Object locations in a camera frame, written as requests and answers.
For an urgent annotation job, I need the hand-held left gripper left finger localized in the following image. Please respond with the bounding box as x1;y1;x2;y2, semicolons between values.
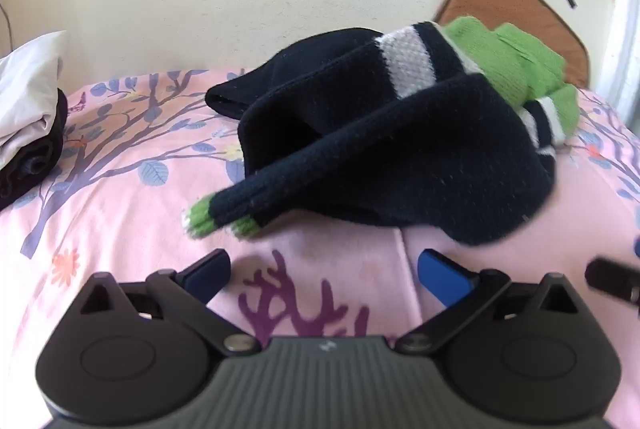
75;248;261;357

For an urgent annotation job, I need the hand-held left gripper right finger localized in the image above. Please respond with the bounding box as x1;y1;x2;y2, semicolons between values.
395;248;584;355

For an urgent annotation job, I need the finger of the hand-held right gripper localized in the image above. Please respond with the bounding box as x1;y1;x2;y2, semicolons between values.
584;256;640;308

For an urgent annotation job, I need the navy and green knit sweater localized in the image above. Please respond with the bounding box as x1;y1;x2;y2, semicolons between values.
182;21;581;246

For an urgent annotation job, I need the pink floral bed sheet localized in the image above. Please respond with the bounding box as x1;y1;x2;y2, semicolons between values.
0;69;640;429

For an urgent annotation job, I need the black folded cloth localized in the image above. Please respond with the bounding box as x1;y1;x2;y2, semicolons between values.
0;89;69;212

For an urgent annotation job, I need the white folded cloth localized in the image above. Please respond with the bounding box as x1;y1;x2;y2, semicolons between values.
0;30;69;156

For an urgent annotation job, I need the thin dark wall cable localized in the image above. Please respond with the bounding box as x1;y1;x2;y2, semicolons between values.
0;1;14;56

